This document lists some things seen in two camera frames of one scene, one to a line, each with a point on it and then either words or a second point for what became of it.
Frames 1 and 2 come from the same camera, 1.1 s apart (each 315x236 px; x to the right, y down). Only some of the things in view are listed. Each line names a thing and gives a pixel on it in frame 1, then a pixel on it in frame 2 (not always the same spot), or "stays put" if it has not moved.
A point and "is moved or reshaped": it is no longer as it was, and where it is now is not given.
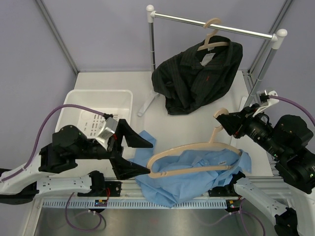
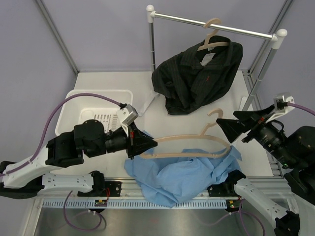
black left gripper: x=124 y=168 to x=137 y=142
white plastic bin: x=117 y=103 stays put
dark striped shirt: x=191 y=77 stays put
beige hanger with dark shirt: x=206 y=45 stays put
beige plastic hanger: x=211 y=144 to x=202 y=134
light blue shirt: x=169 y=190 is moved or reshaped
